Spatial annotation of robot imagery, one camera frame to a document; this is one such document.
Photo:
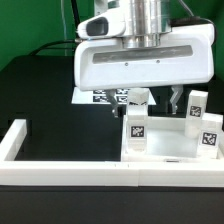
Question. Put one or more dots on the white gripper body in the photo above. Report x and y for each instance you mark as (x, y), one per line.
(184, 56)

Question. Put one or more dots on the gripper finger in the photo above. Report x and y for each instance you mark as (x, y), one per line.
(110, 94)
(177, 91)

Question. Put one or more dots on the white square table top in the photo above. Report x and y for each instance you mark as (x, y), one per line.
(166, 142)

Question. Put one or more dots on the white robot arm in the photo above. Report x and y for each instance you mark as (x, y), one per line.
(134, 44)

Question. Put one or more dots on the white U-shaped fence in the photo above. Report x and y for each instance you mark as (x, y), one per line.
(63, 173)

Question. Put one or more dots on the white marker base plate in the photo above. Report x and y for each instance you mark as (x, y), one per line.
(97, 96)

